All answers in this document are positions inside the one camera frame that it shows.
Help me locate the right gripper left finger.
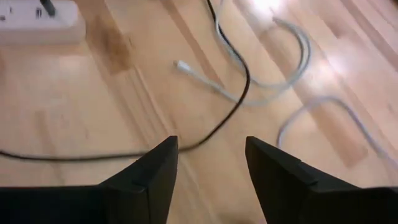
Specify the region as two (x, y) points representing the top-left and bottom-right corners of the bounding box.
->
(0, 135), (180, 224)

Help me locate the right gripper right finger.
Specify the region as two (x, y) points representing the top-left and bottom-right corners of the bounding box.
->
(244, 136), (398, 224)

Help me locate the black looped cable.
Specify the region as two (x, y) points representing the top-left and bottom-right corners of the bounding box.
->
(0, 0), (252, 162)

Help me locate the white tagged USB cable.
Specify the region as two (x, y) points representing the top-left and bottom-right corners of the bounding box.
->
(173, 0), (312, 107)

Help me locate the white USB charging hub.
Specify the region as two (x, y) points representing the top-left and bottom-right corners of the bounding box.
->
(0, 0), (86, 44)

